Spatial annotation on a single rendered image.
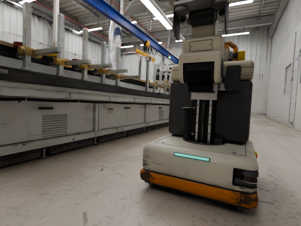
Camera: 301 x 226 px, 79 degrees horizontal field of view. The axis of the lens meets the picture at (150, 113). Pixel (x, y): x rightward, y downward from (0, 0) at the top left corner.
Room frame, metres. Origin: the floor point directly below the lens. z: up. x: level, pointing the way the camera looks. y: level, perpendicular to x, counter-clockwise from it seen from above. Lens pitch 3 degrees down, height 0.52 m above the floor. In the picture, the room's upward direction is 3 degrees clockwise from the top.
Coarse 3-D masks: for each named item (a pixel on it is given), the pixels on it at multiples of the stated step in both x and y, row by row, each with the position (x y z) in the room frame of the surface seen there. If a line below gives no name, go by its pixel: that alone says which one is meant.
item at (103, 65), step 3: (108, 63) 1.59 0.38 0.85; (75, 66) 1.76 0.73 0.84; (78, 66) 1.74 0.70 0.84; (90, 66) 1.67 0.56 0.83; (93, 66) 1.66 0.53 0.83; (96, 66) 1.64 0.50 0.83; (99, 66) 1.63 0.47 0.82; (102, 66) 1.61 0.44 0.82; (105, 66) 1.60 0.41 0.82; (108, 66) 1.58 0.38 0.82; (111, 66) 1.60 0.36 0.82; (75, 69) 1.77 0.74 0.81; (78, 69) 1.77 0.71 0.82; (81, 69) 1.76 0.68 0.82
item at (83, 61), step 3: (75, 60) 1.41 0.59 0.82; (78, 60) 1.40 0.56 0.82; (81, 60) 1.38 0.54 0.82; (84, 60) 1.37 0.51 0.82; (87, 60) 1.36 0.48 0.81; (90, 60) 1.38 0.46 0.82; (51, 63) 1.53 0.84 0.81; (66, 63) 1.45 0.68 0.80; (69, 63) 1.44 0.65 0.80; (72, 63) 1.42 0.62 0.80; (75, 63) 1.41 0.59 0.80; (78, 63) 1.40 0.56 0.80; (81, 63) 1.38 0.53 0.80; (84, 63) 1.38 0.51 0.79; (87, 63) 1.37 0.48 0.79; (90, 63) 1.38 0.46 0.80
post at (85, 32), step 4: (84, 28) 1.66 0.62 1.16; (84, 32) 1.65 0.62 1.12; (84, 36) 1.65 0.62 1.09; (84, 40) 1.65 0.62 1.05; (84, 44) 1.65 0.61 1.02; (84, 48) 1.65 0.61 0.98; (84, 52) 1.65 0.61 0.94; (84, 56) 1.65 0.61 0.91; (84, 72) 1.65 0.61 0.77; (84, 76) 1.65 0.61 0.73
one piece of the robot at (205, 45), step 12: (192, 12) 1.03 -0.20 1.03; (204, 12) 1.00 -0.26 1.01; (216, 12) 0.97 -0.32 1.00; (216, 24) 1.03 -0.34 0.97; (192, 36) 1.06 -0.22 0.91; (204, 36) 1.01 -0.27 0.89; (216, 36) 0.97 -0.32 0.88; (192, 48) 1.03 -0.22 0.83; (204, 48) 1.00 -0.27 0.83; (216, 48) 0.97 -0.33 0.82; (180, 60) 1.02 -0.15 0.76; (192, 60) 0.99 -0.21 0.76; (204, 60) 0.96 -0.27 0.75; (216, 60) 0.93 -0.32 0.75; (180, 72) 1.03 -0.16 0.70; (216, 72) 0.94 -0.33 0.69
